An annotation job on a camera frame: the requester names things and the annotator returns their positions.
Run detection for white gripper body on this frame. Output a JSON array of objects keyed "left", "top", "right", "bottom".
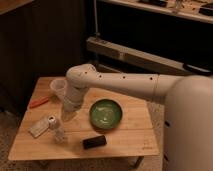
[{"left": 63, "top": 85, "right": 88, "bottom": 112}]

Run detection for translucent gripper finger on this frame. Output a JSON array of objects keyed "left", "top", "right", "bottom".
[{"left": 61, "top": 107, "right": 77, "bottom": 122}]

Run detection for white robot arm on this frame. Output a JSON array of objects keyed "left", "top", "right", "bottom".
[{"left": 63, "top": 64, "right": 213, "bottom": 171}]

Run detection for clear plastic bottle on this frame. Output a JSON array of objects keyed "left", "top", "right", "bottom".
[{"left": 48, "top": 116, "right": 68, "bottom": 143}]

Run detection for clear plastic cup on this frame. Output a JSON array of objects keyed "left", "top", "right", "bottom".
[{"left": 50, "top": 78, "right": 67, "bottom": 100}]

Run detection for green bowl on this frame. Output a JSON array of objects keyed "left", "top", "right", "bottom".
[{"left": 89, "top": 99, "right": 123, "bottom": 130}]

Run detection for black cylinder object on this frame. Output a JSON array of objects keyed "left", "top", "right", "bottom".
[{"left": 83, "top": 135, "right": 107, "bottom": 149}]

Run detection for wooden table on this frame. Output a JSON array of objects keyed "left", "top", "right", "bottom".
[{"left": 8, "top": 77, "right": 159, "bottom": 161}]

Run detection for metal shelf rack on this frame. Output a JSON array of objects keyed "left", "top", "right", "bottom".
[{"left": 85, "top": 0, "right": 213, "bottom": 75}]

